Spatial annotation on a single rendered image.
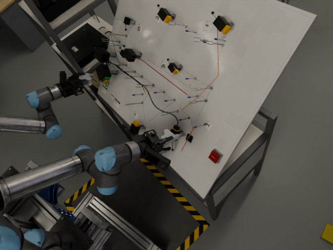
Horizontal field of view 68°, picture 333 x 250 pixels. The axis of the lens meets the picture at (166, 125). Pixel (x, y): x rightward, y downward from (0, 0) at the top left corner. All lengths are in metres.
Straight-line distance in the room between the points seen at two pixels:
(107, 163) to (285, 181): 1.89
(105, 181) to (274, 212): 1.73
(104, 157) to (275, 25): 0.85
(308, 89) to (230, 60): 1.86
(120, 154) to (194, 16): 0.83
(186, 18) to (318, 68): 2.09
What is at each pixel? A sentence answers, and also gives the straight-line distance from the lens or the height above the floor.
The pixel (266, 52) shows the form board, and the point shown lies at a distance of 1.17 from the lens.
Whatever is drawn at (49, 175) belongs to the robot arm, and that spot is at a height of 1.62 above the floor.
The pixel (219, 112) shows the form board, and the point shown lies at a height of 1.23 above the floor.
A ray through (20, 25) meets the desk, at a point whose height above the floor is 0.42.
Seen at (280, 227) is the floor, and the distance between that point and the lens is 2.37.
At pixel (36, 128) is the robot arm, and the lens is 1.30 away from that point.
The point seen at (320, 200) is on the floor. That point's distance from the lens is 2.50.
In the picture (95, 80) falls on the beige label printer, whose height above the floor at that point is 0.83.
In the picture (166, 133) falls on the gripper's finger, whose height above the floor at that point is 1.43.
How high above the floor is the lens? 2.31
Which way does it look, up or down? 57 degrees down
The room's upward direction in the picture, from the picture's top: 23 degrees counter-clockwise
